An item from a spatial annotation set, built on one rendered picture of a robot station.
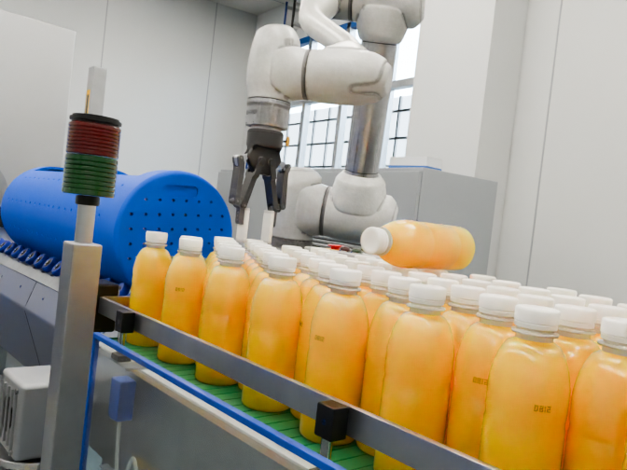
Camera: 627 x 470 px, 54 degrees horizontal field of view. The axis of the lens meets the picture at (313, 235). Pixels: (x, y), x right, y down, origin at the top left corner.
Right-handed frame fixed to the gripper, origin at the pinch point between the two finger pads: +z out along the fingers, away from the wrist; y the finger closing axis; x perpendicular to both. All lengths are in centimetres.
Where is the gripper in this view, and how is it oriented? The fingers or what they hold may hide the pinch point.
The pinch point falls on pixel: (255, 228)
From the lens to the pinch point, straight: 127.9
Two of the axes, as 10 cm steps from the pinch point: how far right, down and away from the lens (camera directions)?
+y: -7.5, -0.7, -6.5
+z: -1.1, 9.9, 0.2
